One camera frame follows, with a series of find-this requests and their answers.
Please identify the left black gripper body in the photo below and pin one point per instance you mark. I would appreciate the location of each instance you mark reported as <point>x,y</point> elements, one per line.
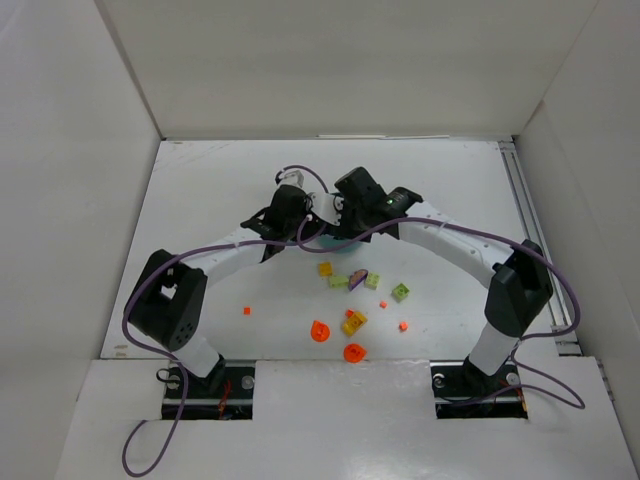
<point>273,248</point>

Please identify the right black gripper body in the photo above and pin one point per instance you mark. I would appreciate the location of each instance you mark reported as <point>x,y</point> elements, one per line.
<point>347,232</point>

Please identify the teal divided round container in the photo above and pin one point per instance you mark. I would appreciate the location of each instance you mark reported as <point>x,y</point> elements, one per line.
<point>337,245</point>

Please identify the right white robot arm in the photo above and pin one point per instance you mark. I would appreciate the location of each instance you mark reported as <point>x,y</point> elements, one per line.
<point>518,284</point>

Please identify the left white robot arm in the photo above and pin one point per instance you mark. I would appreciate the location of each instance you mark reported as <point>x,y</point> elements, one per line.
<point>163,312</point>

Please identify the yellow square lego brick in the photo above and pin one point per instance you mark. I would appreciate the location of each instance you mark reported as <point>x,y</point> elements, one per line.
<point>325,269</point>

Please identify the light green sloped lego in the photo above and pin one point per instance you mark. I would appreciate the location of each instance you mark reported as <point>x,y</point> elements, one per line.
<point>338,281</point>

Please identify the purple printed curved lego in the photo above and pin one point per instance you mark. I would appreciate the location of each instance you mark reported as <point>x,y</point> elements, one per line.
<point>357,278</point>

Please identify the light green small lego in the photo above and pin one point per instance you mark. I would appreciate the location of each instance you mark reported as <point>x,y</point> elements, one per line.
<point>372,280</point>

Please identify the light green square lego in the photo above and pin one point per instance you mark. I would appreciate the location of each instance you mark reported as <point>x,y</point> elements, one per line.
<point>400,292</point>

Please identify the orange round lego left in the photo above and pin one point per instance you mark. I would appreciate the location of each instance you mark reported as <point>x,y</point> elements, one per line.
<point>320,332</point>

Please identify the orange round lego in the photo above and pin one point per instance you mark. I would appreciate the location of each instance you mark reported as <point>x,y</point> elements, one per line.
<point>354,353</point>
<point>320,332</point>

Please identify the golden yellow curved lego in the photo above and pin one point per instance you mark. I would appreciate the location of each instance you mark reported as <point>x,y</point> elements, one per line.
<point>353,323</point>

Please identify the orange round lego lower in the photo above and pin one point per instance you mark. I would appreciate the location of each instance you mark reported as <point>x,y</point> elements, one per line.
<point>354,353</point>

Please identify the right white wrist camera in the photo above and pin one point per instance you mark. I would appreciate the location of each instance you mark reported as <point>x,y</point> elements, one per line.
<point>327,207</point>

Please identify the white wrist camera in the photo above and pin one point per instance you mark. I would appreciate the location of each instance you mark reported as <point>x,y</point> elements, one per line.
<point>291,177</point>
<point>327,207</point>

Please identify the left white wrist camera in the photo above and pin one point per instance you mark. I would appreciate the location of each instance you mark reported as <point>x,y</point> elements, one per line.
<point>291,177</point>

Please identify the aluminium rail right edge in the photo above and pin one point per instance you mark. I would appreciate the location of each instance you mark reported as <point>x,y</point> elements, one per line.
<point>560,311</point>

